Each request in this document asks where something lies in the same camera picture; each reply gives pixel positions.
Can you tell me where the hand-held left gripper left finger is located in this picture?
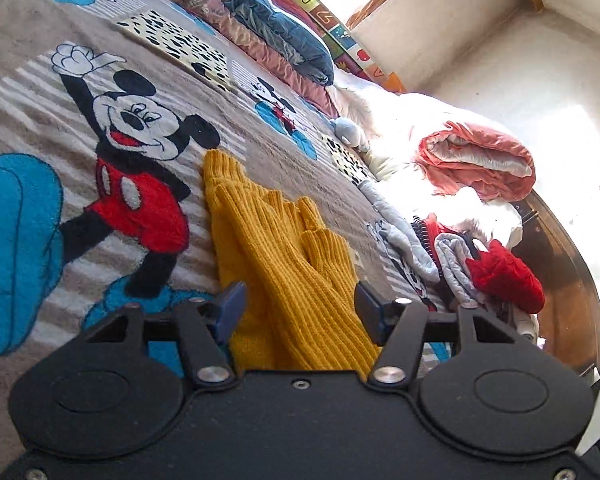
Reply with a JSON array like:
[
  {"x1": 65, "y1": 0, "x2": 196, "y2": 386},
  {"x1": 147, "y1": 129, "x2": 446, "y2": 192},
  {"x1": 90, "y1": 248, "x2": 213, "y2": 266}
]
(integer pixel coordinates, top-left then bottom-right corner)
[{"x1": 82, "y1": 281, "x2": 248, "y2": 391}]

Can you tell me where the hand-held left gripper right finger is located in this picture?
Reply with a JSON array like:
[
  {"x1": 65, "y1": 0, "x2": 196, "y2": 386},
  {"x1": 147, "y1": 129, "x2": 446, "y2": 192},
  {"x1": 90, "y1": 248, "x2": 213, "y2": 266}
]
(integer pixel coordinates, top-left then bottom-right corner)
[{"x1": 354, "y1": 281, "x2": 551, "y2": 389}]

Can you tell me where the yellow knitted sweater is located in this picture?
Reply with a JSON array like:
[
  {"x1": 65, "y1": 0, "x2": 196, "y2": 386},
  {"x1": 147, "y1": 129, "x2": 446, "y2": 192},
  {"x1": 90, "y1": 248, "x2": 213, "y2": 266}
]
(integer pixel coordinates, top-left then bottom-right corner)
[{"x1": 201, "y1": 149, "x2": 383, "y2": 381}]

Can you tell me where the pale grey garment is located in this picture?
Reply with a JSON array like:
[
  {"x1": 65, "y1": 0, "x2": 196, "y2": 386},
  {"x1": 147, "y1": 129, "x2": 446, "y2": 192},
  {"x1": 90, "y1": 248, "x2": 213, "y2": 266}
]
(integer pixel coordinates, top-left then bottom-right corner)
[
  {"x1": 435, "y1": 235, "x2": 481, "y2": 308},
  {"x1": 357, "y1": 180, "x2": 441, "y2": 283}
]

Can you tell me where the black white striped cloth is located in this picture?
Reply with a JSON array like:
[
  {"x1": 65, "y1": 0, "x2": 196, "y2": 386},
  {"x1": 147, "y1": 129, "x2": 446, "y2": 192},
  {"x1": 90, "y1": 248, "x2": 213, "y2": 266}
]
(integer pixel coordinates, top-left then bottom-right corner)
[{"x1": 411, "y1": 215, "x2": 440, "y2": 266}]

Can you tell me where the red knitted garment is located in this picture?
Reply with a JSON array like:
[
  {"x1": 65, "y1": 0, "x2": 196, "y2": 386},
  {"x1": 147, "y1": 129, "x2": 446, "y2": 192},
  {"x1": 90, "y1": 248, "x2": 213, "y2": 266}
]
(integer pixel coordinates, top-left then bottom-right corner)
[{"x1": 425, "y1": 212, "x2": 546, "y2": 313}]

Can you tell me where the pale plush toy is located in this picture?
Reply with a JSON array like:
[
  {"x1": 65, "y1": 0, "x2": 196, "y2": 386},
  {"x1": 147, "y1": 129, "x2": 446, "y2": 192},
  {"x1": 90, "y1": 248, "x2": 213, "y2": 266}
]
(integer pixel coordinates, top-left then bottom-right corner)
[{"x1": 330, "y1": 117, "x2": 372, "y2": 152}]

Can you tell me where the white fluffy duvet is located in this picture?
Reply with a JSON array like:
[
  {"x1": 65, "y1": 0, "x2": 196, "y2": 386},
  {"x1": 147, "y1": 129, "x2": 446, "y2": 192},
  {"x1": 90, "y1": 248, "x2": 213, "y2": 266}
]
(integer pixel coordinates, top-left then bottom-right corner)
[{"x1": 330, "y1": 80, "x2": 525, "y2": 248}]

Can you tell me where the coral quilt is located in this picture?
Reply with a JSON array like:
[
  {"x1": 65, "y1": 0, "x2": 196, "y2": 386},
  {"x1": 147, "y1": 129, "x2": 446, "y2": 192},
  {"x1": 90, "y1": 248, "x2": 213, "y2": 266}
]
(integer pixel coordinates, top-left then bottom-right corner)
[{"x1": 412, "y1": 121, "x2": 537, "y2": 203}]

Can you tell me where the wooden headboard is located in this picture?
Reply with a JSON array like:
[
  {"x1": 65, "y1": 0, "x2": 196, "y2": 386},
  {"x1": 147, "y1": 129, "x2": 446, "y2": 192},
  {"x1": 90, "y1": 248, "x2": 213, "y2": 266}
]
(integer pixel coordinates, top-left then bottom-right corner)
[{"x1": 510, "y1": 190, "x2": 600, "y2": 386}]

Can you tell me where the blue velvet cushion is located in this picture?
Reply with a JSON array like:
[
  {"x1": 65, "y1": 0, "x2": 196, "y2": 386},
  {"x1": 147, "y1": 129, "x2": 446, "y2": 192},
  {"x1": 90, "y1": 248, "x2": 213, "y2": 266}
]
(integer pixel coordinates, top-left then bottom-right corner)
[{"x1": 227, "y1": 0, "x2": 336, "y2": 86}]

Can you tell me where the printed cartoon blanket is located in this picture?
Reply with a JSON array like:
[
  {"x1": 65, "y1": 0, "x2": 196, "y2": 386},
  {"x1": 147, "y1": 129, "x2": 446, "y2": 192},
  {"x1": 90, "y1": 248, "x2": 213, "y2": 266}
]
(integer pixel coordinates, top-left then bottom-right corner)
[{"x1": 0, "y1": 0, "x2": 456, "y2": 381}]

